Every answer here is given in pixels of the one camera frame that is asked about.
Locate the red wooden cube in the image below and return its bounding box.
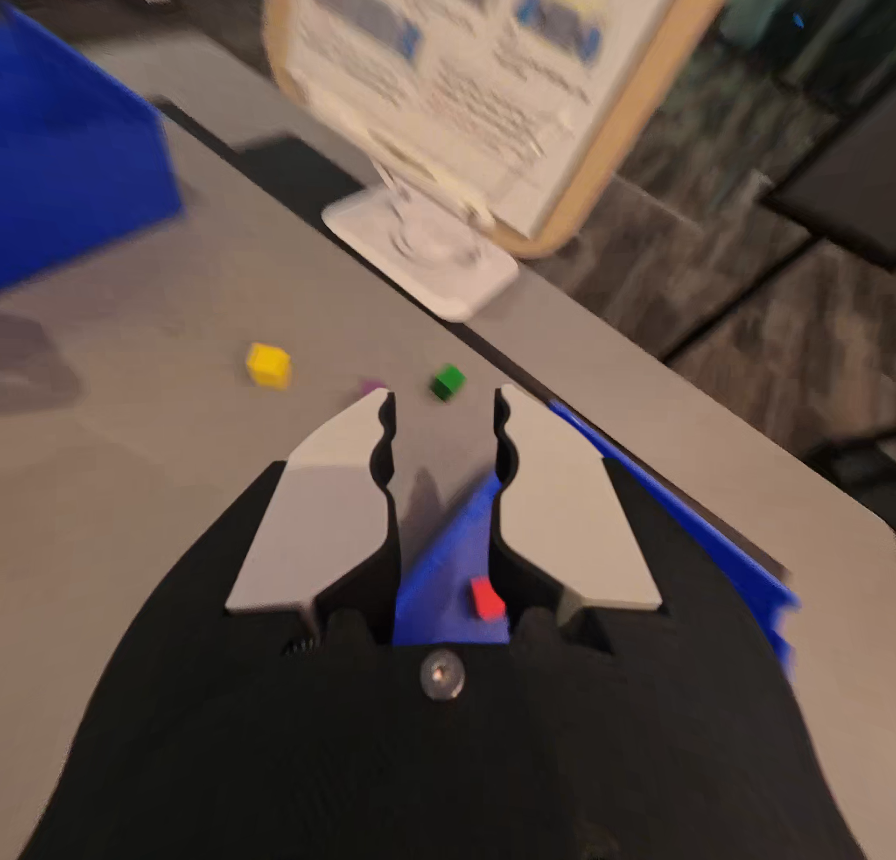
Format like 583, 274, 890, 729
470, 576, 507, 623

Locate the printed instruction sheet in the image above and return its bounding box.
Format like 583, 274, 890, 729
283, 0, 690, 238

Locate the instruction sheet on stand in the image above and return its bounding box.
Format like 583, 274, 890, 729
265, 0, 743, 259

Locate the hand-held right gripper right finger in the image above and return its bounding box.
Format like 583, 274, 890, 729
493, 384, 663, 616

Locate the blue plastic bin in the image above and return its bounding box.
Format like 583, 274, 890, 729
392, 398, 799, 679
0, 0, 184, 293

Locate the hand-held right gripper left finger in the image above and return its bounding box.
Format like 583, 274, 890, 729
225, 387, 400, 616

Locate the yellow wooden cube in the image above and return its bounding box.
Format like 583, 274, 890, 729
246, 343, 292, 390

